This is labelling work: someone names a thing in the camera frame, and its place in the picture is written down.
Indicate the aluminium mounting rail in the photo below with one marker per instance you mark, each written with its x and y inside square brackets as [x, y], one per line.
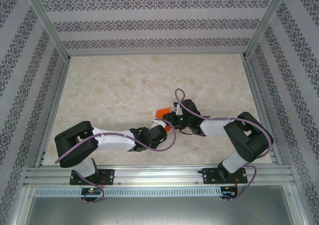
[159, 172]

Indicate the orange square paper sheet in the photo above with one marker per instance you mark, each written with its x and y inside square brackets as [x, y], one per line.
[163, 111]

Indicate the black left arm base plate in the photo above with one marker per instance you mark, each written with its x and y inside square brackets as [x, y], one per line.
[109, 176]

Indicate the aluminium frame post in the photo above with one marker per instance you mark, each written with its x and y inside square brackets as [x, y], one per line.
[266, 23]
[47, 23]

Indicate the aluminium frame leg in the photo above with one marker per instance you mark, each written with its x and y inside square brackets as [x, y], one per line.
[21, 207]
[300, 207]

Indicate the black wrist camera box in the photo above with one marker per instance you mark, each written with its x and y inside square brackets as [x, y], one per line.
[190, 108]
[157, 133]

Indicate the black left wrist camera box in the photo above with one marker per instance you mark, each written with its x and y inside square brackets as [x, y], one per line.
[157, 133]

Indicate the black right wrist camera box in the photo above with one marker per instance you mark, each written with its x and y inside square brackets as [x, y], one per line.
[190, 108]

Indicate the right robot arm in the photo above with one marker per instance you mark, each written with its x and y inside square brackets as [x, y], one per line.
[249, 140]

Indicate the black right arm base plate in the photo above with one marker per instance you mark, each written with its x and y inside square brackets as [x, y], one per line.
[208, 176]

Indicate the grey metal sheet shelf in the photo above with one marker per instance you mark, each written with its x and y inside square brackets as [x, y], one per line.
[159, 210]

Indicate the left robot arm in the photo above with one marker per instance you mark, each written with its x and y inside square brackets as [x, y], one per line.
[74, 147]

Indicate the aluminium table side rail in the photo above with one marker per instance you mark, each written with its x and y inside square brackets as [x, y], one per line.
[258, 97]
[54, 110]

